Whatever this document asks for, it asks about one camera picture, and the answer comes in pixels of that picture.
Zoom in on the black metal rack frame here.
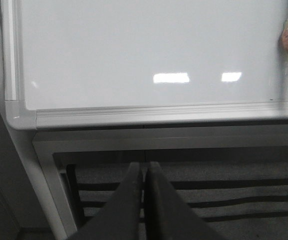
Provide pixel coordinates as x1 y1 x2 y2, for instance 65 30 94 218
66 161 288 239

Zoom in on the grey metal whiteboard stand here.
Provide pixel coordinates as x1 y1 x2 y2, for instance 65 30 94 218
23 124 288 240

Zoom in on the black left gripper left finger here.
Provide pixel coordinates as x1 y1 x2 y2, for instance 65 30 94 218
69 162 142 240

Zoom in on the white whiteboard with aluminium frame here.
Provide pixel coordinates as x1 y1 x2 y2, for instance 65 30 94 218
2 0 288 130

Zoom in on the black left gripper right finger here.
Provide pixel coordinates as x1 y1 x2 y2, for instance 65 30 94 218
144 162 224 240

